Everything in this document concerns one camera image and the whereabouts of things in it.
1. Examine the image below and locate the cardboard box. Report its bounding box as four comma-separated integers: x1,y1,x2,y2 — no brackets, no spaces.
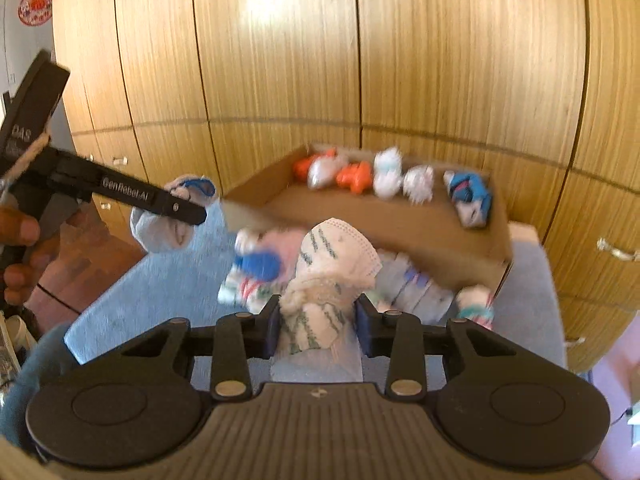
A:
222,142,513,293

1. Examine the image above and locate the white light blue sock bundle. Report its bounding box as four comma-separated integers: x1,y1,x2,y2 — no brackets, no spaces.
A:
372,147,405,198

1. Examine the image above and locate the pastel tie-dye sock bundle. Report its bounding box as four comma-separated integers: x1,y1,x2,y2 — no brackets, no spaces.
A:
377,252,456,323

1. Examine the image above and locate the pale pink sock bundle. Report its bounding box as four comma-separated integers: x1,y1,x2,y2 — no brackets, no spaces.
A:
307,152,348,191

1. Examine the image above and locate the white door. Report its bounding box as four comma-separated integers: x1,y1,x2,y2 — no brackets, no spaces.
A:
0,0,56,106

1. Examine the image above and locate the grey-blue cloth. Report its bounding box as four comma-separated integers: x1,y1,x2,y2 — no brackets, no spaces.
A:
0,322,86,411

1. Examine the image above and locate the large green striped sock bundle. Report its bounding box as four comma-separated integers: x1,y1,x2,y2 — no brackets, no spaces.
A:
277,217,383,356

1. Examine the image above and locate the person's left hand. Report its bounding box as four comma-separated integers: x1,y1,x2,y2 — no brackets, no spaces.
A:
0,207,48,307

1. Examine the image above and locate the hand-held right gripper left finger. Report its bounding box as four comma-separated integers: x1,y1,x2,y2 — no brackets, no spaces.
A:
120,296,281,401

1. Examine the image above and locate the round red sticker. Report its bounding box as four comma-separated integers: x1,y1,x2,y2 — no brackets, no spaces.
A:
17,0,55,27

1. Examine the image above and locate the white table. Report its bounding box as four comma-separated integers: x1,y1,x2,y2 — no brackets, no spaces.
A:
507,222,543,246

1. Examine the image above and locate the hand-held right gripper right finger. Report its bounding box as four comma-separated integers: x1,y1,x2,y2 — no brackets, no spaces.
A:
352,294,526,401

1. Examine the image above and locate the orange sock bundle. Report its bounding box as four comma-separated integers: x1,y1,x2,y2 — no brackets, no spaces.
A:
292,156,321,183
336,161,373,196

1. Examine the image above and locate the white sock bundle blue trim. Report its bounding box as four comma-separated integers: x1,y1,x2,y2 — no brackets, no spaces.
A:
131,175,221,253

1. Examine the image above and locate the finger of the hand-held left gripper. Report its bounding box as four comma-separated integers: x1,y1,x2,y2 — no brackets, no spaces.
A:
52,149,208,227

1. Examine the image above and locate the white lilac sock bundle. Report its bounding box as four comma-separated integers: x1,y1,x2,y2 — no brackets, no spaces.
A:
402,165,435,204

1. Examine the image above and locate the wooden wardrobe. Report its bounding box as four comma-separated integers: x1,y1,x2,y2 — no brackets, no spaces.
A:
50,0,640,376

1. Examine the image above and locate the white dotted bundle teal band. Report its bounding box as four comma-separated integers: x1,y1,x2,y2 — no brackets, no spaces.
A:
452,285,497,331

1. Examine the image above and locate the blue towel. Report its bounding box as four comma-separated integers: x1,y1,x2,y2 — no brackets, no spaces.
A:
64,200,568,393

